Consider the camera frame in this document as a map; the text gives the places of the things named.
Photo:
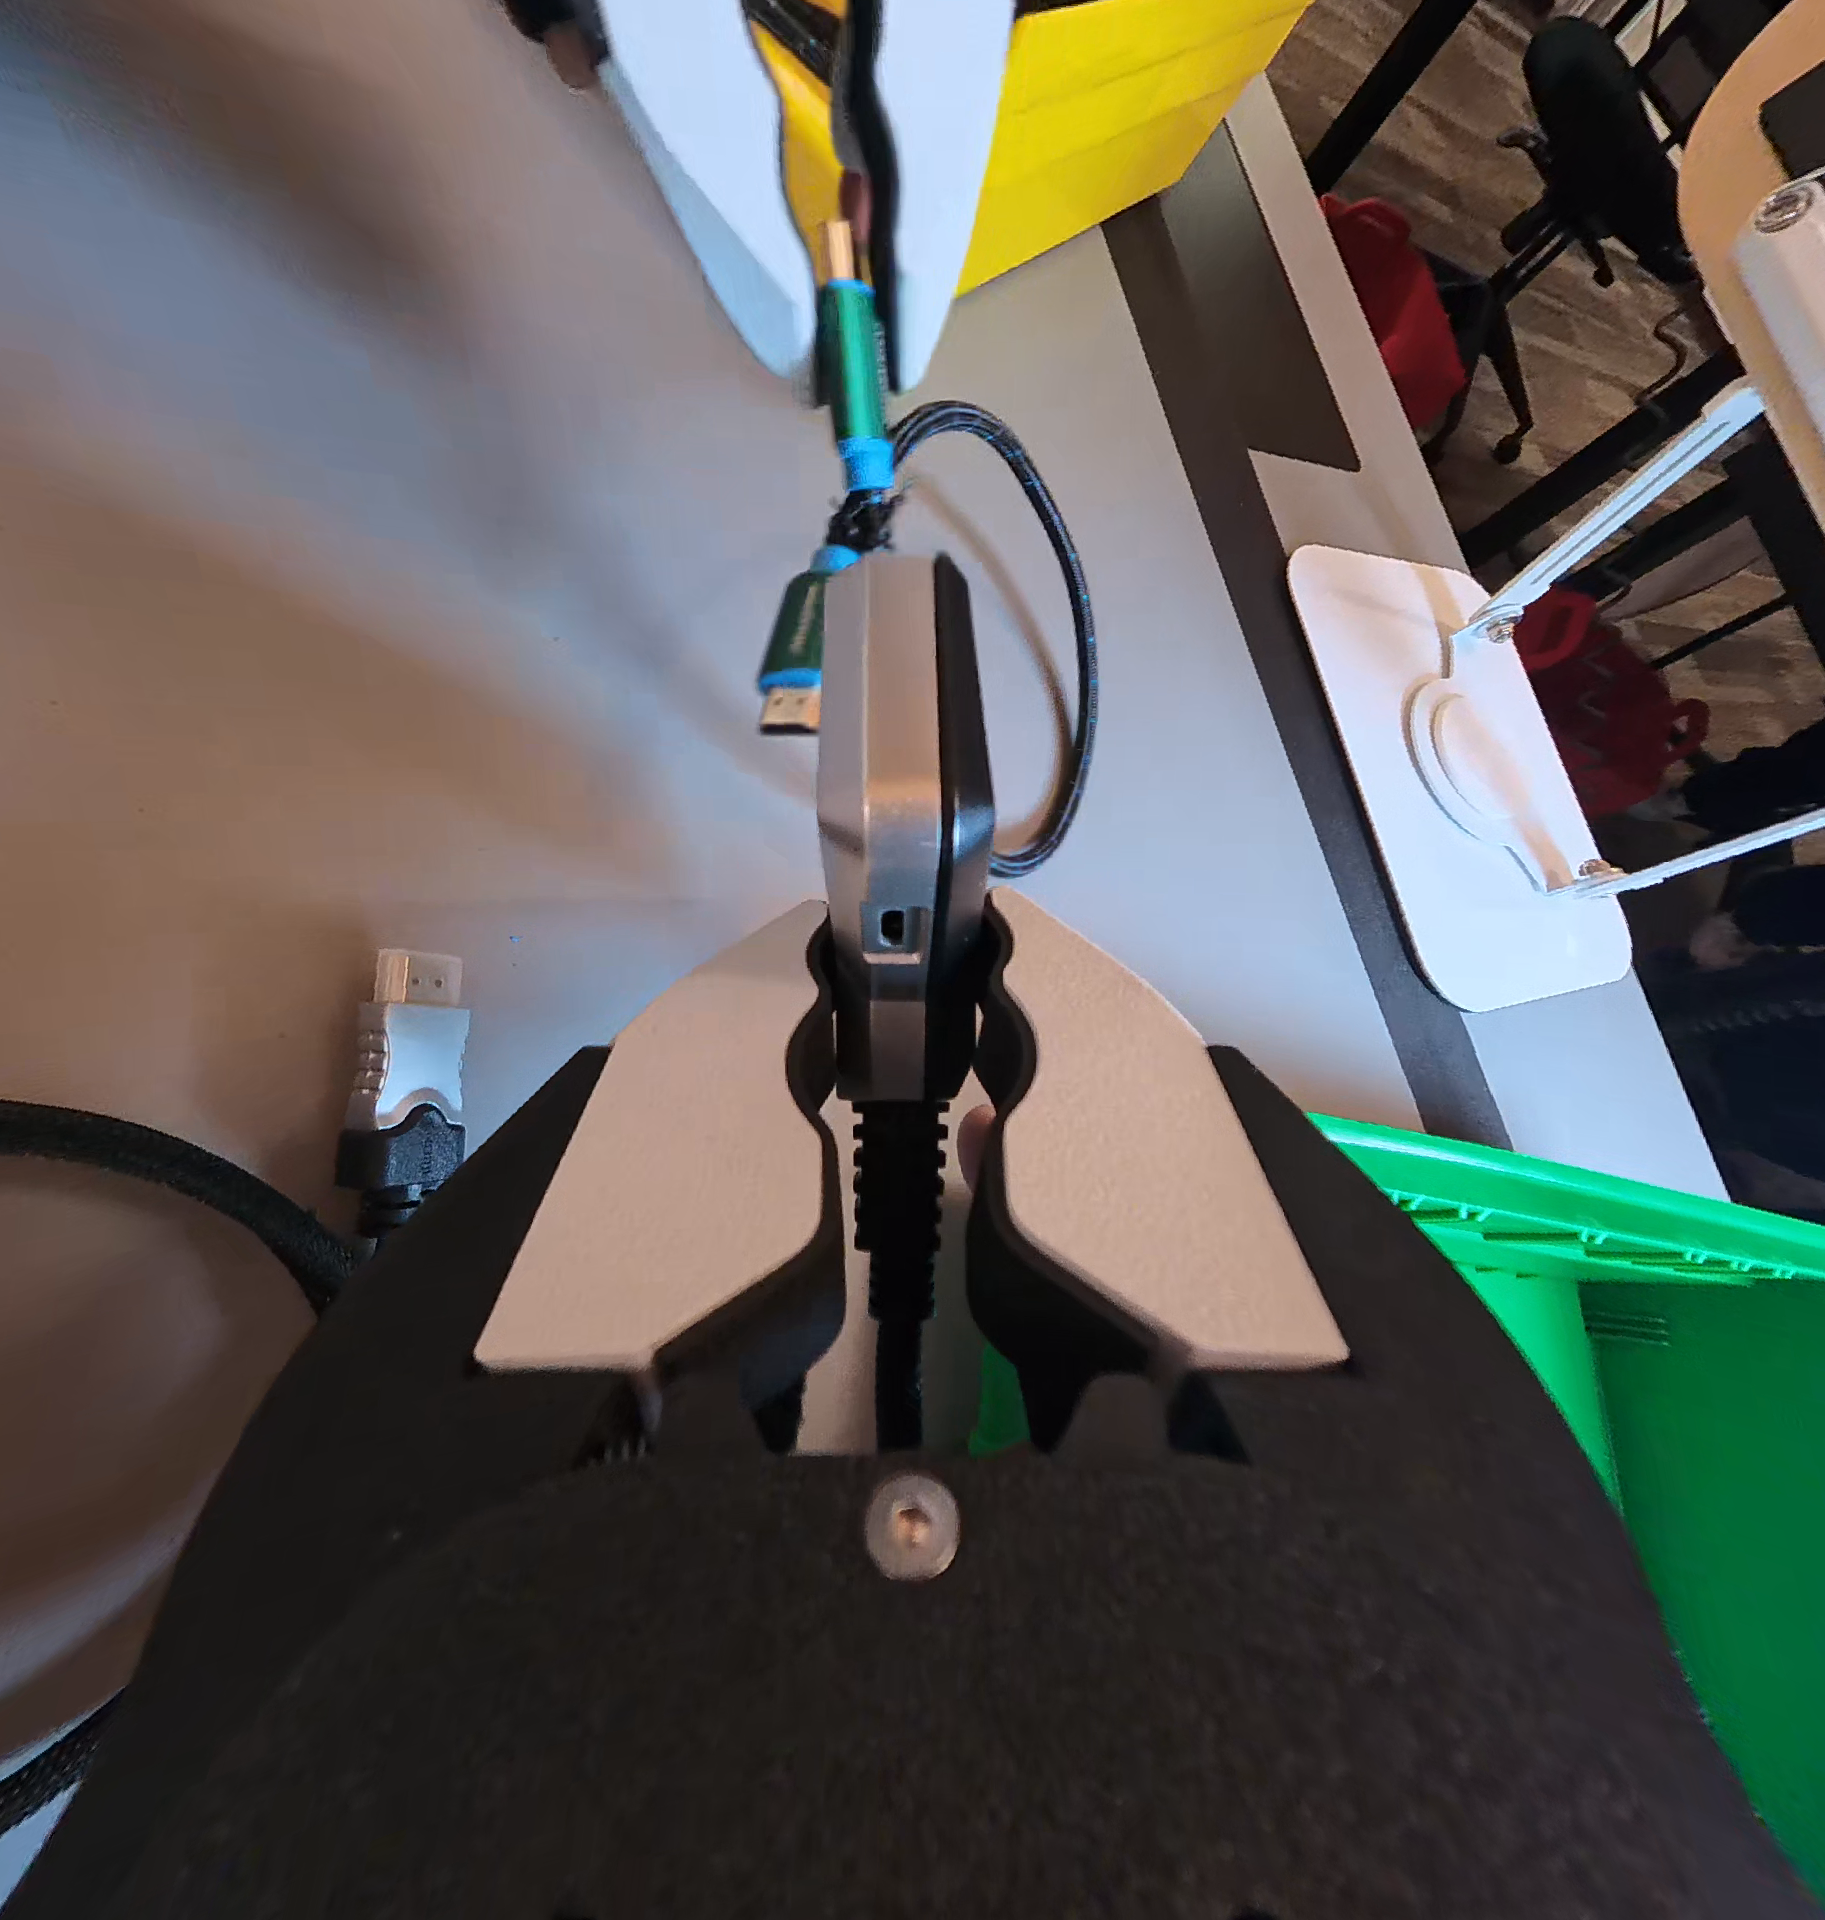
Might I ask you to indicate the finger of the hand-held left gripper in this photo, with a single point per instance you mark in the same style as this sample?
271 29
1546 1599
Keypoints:
943 151
717 151

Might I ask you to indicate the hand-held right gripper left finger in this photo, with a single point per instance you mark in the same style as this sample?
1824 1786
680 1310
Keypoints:
672 1185

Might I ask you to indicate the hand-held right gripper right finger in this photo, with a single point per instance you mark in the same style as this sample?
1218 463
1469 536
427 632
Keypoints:
1152 1185

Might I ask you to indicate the black HDMI switch box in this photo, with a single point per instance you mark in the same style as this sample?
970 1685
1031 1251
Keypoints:
897 750

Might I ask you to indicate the green plastic bin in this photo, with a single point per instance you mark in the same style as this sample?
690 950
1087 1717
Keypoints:
1722 1441

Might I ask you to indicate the yellow plastic bin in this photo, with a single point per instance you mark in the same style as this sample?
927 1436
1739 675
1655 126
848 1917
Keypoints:
1152 106

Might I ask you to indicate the black office chair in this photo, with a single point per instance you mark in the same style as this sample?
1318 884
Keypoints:
1617 181

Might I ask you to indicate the red chair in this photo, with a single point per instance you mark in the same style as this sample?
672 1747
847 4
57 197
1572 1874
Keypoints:
1617 705
1392 315

